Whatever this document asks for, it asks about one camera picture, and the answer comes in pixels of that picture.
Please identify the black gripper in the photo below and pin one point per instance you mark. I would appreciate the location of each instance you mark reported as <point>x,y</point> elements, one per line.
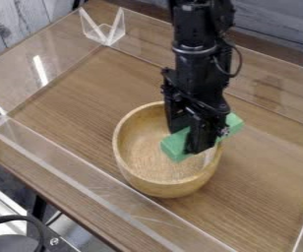
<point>193,91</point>

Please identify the green rectangular block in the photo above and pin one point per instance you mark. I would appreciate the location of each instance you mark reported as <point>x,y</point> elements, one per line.
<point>175,143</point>

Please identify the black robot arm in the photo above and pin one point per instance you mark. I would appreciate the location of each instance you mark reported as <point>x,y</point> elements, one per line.
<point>201,23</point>

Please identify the brown wooden bowl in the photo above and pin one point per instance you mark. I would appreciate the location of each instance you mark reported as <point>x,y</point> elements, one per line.
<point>145,166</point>

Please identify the black table leg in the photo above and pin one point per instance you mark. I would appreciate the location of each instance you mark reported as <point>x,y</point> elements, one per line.
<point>39,208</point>

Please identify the clear acrylic enclosure walls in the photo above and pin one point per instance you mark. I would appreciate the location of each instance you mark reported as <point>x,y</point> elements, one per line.
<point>72,79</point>

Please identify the black metal bracket with screw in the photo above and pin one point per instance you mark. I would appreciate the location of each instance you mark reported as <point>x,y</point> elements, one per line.
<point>49,241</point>

